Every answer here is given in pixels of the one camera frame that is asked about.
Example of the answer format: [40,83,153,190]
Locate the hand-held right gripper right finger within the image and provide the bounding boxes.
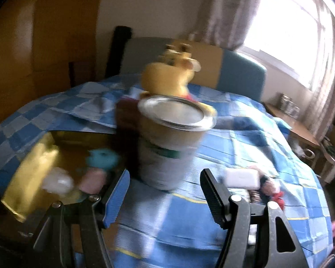
[199,168,309,268]

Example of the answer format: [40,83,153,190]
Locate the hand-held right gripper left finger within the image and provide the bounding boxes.
[32,169,130,268]

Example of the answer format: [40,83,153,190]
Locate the white sponge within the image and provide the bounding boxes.
[223,167,261,190]

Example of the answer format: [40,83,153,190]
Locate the red plush toy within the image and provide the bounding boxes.
[272,191,286,210]

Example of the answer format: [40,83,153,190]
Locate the pink soft roll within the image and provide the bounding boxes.
[78,167,110,194]

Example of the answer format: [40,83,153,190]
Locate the brown satin scrunchie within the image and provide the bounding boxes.
[248,191,265,202]

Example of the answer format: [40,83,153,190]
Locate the blue plush toy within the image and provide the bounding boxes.
[85,149,120,171]

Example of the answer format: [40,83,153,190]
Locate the pink rolled towel black band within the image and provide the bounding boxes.
[261,174,280,196]

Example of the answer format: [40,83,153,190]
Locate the white fluffy ball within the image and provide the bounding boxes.
[42,167,74,194]

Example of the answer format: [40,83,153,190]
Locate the blue checked bedsheet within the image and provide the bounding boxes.
[0,81,334,268]

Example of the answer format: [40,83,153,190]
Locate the brown box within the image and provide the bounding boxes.
[116,96,142,174]

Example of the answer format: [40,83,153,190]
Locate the gold box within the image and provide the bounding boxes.
[0,131,120,224]

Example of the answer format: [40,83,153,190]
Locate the wooden nightstand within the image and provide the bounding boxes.
[264,102,321,174]

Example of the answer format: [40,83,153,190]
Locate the glass jars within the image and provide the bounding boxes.
[279,93,301,115]

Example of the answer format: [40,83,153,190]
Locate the yellow plush giraffe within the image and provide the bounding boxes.
[141,43,203,101]

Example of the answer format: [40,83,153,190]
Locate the blue and yellow headboard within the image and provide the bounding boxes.
[123,37,267,102]

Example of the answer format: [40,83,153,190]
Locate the patterned curtain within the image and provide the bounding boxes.
[190,0,266,50]
[310,6,335,146]

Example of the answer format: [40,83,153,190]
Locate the wooden wardrobe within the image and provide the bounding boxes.
[0,0,105,118]

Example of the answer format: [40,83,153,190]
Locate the window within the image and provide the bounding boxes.
[237,0,333,90]

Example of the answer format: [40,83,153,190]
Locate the black frame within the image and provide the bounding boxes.
[105,26,133,77]

